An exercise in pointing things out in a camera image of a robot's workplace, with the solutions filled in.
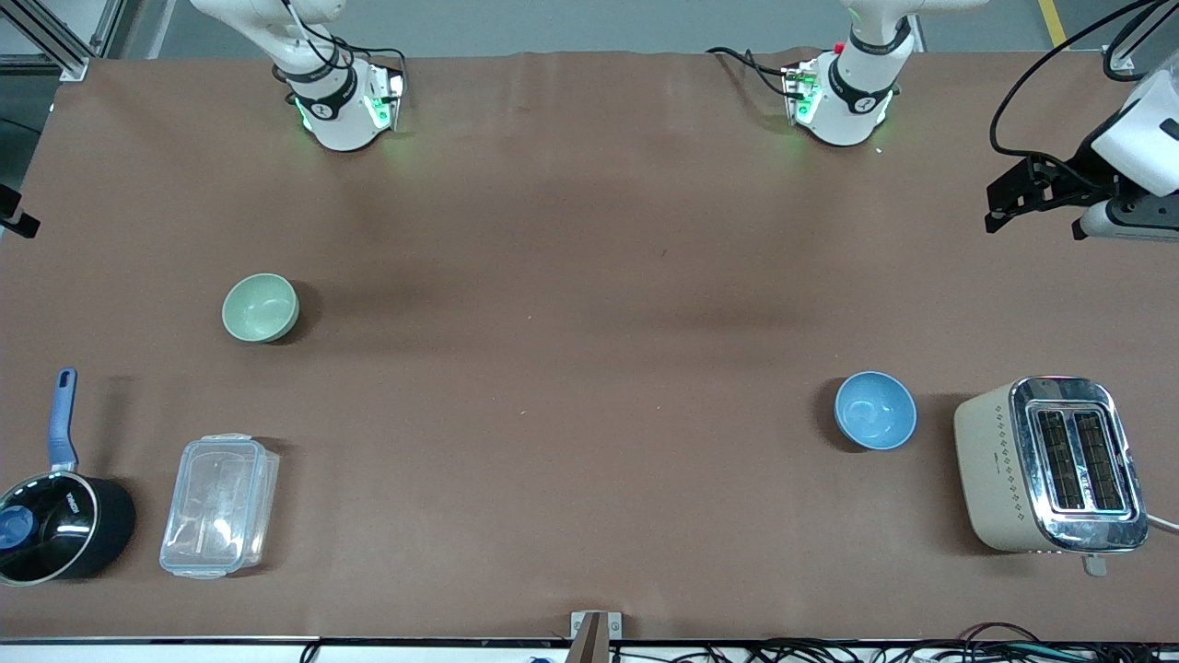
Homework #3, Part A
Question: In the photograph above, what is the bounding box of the beige and chrome toaster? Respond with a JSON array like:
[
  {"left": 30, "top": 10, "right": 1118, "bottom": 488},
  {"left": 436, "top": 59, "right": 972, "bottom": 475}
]
[{"left": 953, "top": 376, "right": 1150, "bottom": 578}]

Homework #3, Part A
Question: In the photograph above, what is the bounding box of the brown wooden strut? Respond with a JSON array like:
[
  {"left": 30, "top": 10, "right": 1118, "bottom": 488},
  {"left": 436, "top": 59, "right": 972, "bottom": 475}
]
[{"left": 566, "top": 614, "right": 611, "bottom": 663}]

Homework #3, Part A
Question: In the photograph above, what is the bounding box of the black saucepan with blue handle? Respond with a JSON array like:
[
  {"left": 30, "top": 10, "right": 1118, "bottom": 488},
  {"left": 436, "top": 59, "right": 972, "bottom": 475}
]
[{"left": 0, "top": 368, "right": 137, "bottom": 587}]

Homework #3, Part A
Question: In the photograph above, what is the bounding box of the brown table cover sheet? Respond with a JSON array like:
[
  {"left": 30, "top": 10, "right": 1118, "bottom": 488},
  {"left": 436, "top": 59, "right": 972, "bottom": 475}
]
[{"left": 0, "top": 51, "right": 1179, "bottom": 643}]

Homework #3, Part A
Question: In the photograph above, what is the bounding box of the black cable tangle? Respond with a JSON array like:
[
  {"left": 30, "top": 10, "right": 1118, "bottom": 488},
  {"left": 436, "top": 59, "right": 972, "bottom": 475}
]
[{"left": 608, "top": 622, "right": 1179, "bottom": 663}]

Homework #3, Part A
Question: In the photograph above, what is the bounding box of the green bowl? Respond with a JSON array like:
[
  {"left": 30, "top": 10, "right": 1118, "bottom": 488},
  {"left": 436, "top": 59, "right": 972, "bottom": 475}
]
[{"left": 222, "top": 273, "right": 300, "bottom": 344}]

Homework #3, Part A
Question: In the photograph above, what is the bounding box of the black left arm base cable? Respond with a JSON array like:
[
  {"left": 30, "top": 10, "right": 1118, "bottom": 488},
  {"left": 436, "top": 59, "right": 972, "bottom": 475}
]
[{"left": 706, "top": 46, "right": 795, "bottom": 99}]

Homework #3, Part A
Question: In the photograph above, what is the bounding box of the blue bowl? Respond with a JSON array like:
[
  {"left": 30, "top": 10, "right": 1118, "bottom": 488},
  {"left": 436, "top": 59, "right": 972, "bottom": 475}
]
[{"left": 835, "top": 371, "right": 918, "bottom": 451}]

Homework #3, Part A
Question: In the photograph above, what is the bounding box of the black arm base cable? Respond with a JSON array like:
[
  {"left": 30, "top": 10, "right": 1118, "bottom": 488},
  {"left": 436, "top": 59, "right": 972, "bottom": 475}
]
[
  {"left": 327, "top": 37, "right": 408, "bottom": 80},
  {"left": 706, "top": 46, "right": 795, "bottom": 99}
]

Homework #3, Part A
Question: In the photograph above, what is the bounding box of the glass lid with blue knob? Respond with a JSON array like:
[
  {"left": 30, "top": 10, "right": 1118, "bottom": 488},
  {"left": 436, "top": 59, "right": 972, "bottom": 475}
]
[{"left": 0, "top": 471, "right": 99, "bottom": 583}]

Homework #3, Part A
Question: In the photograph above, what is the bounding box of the clear plastic food container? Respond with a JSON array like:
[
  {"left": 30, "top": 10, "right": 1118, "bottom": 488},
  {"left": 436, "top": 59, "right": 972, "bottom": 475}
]
[{"left": 159, "top": 434, "right": 280, "bottom": 580}]

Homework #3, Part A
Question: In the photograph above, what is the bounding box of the metal arm base connector plate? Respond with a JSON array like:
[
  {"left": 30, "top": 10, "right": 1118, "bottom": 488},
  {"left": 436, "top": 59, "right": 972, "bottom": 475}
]
[
  {"left": 782, "top": 57, "right": 821, "bottom": 126},
  {"left": 367, "top": 66, "right": 407, "bottom": 132}
]

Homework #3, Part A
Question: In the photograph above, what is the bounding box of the black right arm base cable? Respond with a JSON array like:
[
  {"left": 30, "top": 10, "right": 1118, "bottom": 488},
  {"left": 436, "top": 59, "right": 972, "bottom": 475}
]
[{"left": 327, "top": 37, "right": 408, "bottom": 80}]

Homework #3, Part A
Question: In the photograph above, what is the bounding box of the aluminium frame profile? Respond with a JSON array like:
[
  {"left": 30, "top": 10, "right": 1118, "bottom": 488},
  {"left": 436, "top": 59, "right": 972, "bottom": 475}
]
[
  {"left": 1103, "top": 0, "right": 1179, "bottom": 75},
  {"left": 0, "top": 0, "right": 126, "bottom": 80}
]

